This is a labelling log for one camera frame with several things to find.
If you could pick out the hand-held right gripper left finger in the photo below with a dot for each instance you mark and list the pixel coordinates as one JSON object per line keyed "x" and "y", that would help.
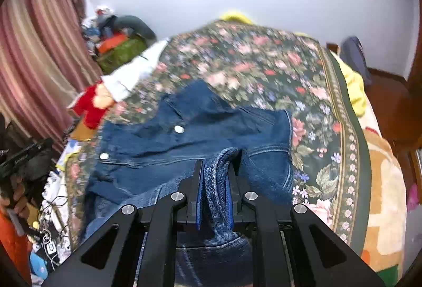
{"x": 198, "y": 208}

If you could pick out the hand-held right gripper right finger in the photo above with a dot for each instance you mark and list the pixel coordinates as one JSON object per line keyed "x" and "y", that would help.
{"x": 229, "y": 211}

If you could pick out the blue denim jacket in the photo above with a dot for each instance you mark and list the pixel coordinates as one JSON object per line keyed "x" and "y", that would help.
{"x": 197, "y": 128}

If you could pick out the person's left forearm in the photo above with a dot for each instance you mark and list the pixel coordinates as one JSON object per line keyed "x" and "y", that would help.
{"x": 13, "y": 247}

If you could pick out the pile of mixed clothes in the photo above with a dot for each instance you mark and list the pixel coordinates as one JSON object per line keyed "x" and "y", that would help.
{"x": 95, "y": 29}

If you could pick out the person's left hand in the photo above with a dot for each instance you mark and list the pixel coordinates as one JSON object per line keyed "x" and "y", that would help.
{"x": 19, "y": 204}

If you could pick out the pile of papers and booklets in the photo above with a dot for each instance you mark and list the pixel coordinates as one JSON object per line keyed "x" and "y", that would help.
{"x": 67, "y": 155}

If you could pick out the red plush toy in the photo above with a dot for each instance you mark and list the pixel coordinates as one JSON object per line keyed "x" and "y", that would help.
{"x": 90, "y": 109}

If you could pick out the striped pink curtain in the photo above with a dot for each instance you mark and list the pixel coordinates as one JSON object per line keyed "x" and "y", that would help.
{"x": 33, "y": 43}

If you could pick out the white shirt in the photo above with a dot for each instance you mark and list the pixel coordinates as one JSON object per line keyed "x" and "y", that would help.
{"x": 132, "y": 76}

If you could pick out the green patterned storage bag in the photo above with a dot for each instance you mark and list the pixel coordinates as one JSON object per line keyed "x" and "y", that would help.
{"x": 122, "y": 56}

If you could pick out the orange box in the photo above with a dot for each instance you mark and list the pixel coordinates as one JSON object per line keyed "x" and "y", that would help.
{"x": 110, "y": 43}

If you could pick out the beige patterned blanket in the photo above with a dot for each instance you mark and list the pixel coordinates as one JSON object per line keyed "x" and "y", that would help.
{"x": 385, "y": 175}

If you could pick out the dark floral bedspread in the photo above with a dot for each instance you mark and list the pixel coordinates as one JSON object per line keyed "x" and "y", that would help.
{"x": 263, "y": 53}

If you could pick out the grey pillow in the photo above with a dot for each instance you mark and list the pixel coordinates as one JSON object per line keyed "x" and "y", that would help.
{"x": 135, "y": 25}

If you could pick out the yellow blanket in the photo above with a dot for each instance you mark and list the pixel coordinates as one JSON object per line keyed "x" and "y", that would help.
{"x": 354, "y": 86}

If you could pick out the pink floral cloth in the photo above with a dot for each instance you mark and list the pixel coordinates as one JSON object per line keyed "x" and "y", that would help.
{"x": 412, "y": 198}

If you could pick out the yellow pillow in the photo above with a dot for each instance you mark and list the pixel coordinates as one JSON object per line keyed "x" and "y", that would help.
{"x": 235, "y": 15}

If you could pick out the grey backpack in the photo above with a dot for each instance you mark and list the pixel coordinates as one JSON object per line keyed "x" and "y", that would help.
{"x": 356, "y": 56}

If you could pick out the wooden bed frame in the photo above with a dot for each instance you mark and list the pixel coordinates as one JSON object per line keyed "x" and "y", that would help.
{"x": 332, "y": 48}

